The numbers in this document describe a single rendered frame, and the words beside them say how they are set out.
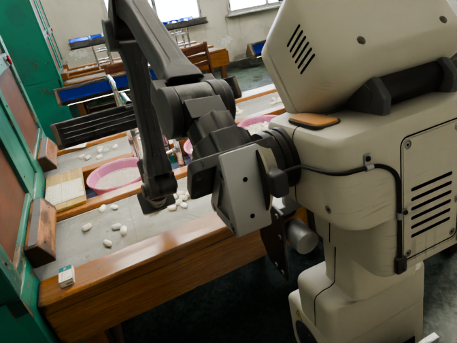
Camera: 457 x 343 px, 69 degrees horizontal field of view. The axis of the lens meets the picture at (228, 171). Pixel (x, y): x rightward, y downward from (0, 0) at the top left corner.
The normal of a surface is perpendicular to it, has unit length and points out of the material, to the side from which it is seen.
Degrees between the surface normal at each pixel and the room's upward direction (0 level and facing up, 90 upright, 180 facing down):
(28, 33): 90
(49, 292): 0
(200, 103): 38
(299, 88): 90
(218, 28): 90
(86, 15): 90
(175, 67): 27
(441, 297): 0
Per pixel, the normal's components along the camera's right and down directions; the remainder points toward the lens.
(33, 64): 0.39, 0.40
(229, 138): 0.12, -0.45
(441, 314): -0.15, -0.86
